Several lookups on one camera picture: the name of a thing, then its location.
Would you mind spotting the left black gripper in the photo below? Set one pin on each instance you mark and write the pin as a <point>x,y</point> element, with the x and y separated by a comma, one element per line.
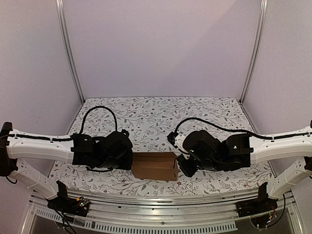
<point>127,164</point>

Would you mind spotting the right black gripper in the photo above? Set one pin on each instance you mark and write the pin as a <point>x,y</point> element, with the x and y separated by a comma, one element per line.
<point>185,165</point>

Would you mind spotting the brown cardboard box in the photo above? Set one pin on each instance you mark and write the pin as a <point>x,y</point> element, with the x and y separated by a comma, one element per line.
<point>155,166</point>

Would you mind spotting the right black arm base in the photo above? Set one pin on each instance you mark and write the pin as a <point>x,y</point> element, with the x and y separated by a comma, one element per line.
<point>262,203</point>

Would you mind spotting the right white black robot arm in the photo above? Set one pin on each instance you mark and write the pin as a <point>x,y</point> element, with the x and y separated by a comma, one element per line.
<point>201,151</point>

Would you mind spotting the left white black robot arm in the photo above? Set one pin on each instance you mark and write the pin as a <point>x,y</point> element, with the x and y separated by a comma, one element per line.
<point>100,153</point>

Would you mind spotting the floral patterned table mat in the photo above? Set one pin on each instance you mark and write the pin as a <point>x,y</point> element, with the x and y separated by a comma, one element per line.
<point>149,120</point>

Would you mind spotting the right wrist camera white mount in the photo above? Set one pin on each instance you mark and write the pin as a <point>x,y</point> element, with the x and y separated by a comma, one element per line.
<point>177,140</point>

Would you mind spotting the aluminium front rail frame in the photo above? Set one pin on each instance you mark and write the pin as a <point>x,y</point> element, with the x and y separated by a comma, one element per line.
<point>199,214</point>

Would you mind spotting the left aluminium corner post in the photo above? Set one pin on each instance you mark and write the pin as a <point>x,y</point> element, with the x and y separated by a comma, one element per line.
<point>68,49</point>

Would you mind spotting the aluminium corner post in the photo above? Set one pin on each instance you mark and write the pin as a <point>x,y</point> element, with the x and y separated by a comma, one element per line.
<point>255,51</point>
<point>68,49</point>

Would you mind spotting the right aluminium corner post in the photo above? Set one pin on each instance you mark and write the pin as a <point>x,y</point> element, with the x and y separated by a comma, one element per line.
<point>255,51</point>

